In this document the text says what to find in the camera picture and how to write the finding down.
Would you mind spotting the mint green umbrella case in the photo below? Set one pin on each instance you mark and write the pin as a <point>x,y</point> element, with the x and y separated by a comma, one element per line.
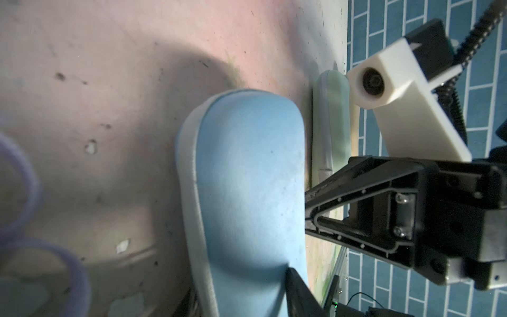
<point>331,126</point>

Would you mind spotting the beige umbrella case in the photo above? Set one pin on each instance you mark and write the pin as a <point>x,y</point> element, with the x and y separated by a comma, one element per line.
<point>354,129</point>

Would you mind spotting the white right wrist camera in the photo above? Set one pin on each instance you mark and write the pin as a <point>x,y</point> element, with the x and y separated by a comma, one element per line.
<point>398,85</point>

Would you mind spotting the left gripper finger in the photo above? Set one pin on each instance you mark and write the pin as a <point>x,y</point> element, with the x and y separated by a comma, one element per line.
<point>300,300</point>

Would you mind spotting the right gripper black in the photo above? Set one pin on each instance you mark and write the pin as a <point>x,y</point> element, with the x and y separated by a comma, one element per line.
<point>370,206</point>

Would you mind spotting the blue umbrella case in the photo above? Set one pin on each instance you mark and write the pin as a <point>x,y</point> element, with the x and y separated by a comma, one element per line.
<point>240,160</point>

